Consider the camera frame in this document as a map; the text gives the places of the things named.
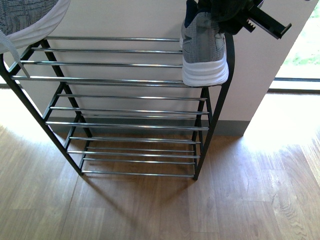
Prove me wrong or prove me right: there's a grey knit sneaker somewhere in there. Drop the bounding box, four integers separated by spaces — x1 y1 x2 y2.
179 0 229 87
0 0 70 77

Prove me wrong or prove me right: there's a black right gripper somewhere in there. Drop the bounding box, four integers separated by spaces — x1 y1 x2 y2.
211 0 292 39

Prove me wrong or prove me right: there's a black metal shoe rack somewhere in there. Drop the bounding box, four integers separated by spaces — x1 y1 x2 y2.
0 35 235 179

